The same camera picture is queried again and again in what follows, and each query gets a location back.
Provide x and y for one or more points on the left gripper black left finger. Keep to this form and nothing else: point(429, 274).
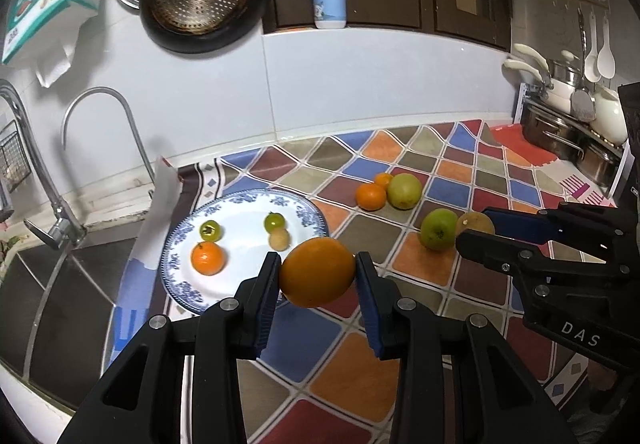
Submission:
point(138, 399)

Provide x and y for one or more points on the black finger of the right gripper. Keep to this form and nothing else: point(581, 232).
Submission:
point(540, 224)
point(515, 268)

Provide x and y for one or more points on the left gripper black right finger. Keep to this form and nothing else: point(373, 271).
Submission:
point(457, 378)

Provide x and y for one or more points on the brown longan fruit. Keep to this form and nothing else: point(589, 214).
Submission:
point(476, 221)
point(279, 239)

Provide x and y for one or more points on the green apple front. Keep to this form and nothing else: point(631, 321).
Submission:
point(438, 229)

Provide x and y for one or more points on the large orange tangerine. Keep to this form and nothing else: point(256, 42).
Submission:
point(208, 258)

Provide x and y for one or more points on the yellow-green apple back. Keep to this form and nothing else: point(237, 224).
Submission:
point(404, 191)

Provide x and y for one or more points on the green tomato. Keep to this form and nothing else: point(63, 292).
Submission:
point(211, 231)
point(274, 221)

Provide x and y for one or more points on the chrome kitchen faucet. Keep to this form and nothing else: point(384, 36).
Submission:
point(66, 228)

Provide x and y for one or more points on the steel pot rack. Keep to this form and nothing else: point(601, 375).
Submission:
point(605, 164)

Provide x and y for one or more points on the white ceramic pitcher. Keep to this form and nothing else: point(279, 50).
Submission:
point(610, 120)

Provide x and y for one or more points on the stainless steel sink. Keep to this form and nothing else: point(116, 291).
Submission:
point(56, 309)

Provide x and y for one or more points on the steel ladle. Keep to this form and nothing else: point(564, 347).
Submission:
point(583, 107)

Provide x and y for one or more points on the red foam mat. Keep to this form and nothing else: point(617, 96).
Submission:
point(512, 136)

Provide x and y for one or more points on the colourful diamond pattern mat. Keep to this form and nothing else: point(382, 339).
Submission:
point(318, 381)

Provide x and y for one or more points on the white plastic spoon left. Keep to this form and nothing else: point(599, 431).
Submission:
point(591, 70)

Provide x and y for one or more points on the white plastic spoon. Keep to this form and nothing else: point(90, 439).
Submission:
point(591, 70)
point(606, 61)

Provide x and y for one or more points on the white plastic spoon right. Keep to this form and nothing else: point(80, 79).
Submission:
point(606, 61)

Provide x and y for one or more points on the blue white porcelain plate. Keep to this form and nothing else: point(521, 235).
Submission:
point(244, 242)

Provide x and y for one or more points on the small orange behind apple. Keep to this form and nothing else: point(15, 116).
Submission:
point(383, 179)

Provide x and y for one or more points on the orange tangerine back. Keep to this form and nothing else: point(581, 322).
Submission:
point(370, 196)

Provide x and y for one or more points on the thin gooseneck water tap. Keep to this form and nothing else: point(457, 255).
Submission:
point(100, 138)

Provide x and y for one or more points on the white pan handle lower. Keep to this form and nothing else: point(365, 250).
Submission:
point(521, 66)

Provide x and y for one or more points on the white pan handle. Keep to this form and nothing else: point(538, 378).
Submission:
point(527, 50)
point(521, 66)

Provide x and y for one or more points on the white pan handle upper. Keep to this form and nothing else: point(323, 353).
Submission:
point(527, 50)

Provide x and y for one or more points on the wire sponge basket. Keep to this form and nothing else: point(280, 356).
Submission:
point(14, 164)

